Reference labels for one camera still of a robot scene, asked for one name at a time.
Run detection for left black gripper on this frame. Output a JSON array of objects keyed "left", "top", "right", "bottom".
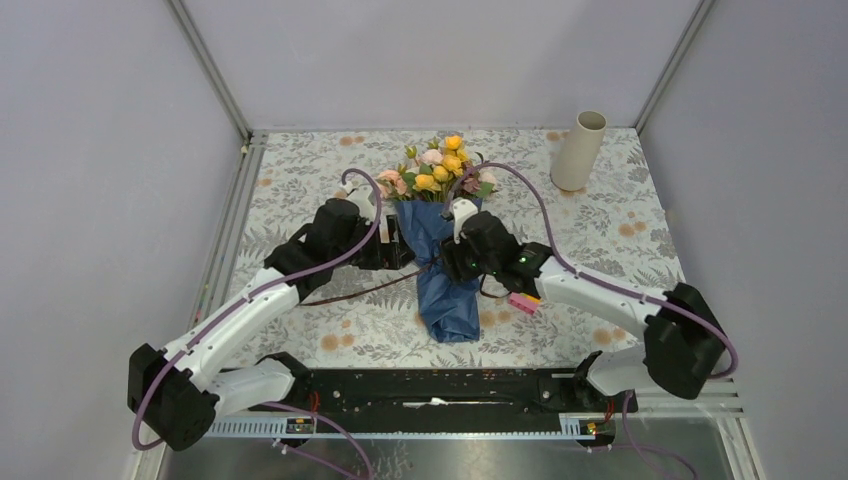
[{"left": 332, "top": 215, "right": 415, "bottom": 271}]

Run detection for brown ribbon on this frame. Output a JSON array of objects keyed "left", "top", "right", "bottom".
[{"left": 300, "top": 260, "right": 511, "bottom": 307}]

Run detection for blue wrapping paper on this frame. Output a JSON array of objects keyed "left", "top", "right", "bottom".
[{"left": 394, "top": 200, "right": 481, "bottom": 343}]

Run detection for artificial flower bunch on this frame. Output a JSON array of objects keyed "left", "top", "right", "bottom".
[{"left": 376, "top": 135, "right": 497, "bottom": 202}]

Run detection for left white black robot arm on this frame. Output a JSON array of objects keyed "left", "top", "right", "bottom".
[{"left": 127, "top": 197, "right": 414, "bottom": 451}]

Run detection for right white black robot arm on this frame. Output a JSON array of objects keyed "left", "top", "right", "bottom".
[{"left": 441, "top": 200, "right": 729, "bottom": 412}]

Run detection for beige cylindrical vase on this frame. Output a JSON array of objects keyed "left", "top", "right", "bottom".
[{"left": 550, "top": 111, "right": 607, "bottom": 191}]

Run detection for colourful toy brick block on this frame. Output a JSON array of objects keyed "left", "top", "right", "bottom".
[{"left": 508, "top": 293, "right": 541, "bottom": 315}]

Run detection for floral patterned table mat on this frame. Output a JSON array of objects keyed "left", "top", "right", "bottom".
[{"left": 230, "top": 129, "right": 683, "bottom": 368}]

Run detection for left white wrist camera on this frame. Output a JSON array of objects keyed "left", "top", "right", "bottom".
[{"left": 343, "top": 186, "right": 377, "bottom": 222}]

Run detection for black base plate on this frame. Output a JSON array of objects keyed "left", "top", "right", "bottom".
[{"left": 283, "top": 368, "right": 625, "bottom": 434}]

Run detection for white slotted cable duct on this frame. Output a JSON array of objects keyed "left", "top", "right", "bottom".
[{"left": 204, "top": 414, "right": 597, "bottom": 442}]

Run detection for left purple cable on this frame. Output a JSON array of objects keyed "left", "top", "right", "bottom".
[{"left": 130, "top": 168, "right": 384, "bottom": 480}]

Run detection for purple cable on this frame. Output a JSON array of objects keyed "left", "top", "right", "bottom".
[
  {"left": 442, "top": 162, "right": 740, "bottom": 480},
  {"left": 130, "top": 168, "right": 384, "bottom": 480}
]

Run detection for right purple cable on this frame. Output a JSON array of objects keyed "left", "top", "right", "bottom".
[{"left": 442, "top": 162, "right": 740, "bottom": 480}]

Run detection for left aluminium frame post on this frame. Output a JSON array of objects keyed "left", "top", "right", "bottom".
[{"left": 165, "top": 0, "right": 252, "bottom": 144}]

